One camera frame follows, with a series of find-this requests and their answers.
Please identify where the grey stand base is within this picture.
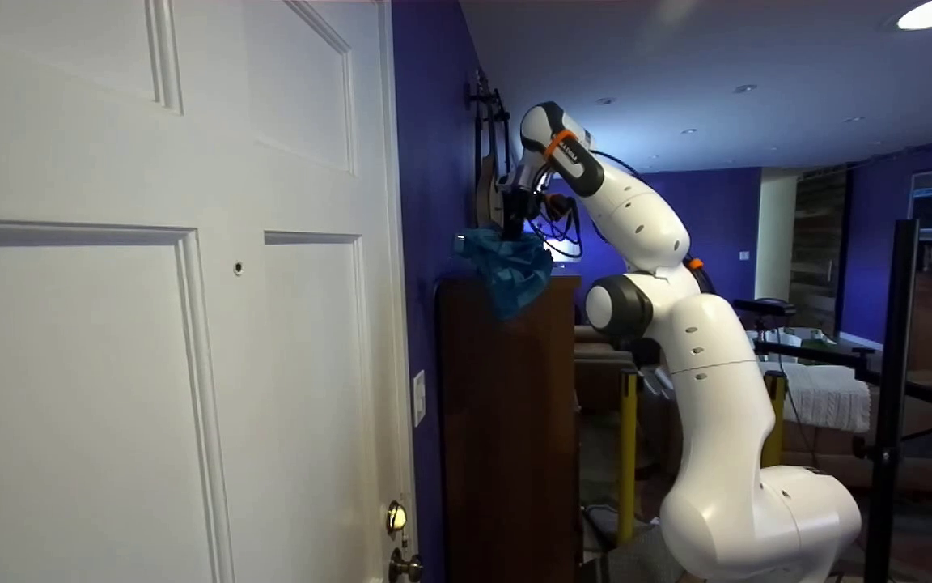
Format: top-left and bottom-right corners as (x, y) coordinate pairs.
(576, 505), (677, 583)

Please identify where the small brass deadbolt knob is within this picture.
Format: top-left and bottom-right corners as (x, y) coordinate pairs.
(383, 498), (415, 542)

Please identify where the white panel door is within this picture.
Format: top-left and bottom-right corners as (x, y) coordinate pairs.
(0, 0), (418, 583)

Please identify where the brown wooden cabinet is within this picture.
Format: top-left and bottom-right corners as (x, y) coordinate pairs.
(433, 272), (583, 583)

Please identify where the white light switch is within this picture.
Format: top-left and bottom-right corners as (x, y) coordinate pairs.
(410, 370), (431, 431)

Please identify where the white covered table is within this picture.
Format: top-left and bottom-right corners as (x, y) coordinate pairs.
(782, 360), (877, 438)

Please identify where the black stand pole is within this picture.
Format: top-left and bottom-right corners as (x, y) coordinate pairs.
(861, 216), (924, 583)

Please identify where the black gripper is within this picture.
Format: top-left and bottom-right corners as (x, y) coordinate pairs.
(499, 181), (548, 244)

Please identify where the dark wooden wall panel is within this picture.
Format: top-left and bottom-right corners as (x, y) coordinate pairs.
(793, 161), (855, 334)

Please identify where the black metal wall ornament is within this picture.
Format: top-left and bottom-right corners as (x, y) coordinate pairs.
(463, 75), (523, 268)

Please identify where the round brass door knob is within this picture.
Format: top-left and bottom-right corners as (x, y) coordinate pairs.
(386, 543), (424, 583)

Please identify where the short yellow pole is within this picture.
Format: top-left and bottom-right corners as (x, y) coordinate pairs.
(762, 370), (791, 470)

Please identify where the blue fabric bag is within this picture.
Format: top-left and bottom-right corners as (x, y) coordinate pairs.
(450, 224), (560, 322)

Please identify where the tall yellow pole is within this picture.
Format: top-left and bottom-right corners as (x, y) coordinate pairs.
(615, 370), (645, 543)

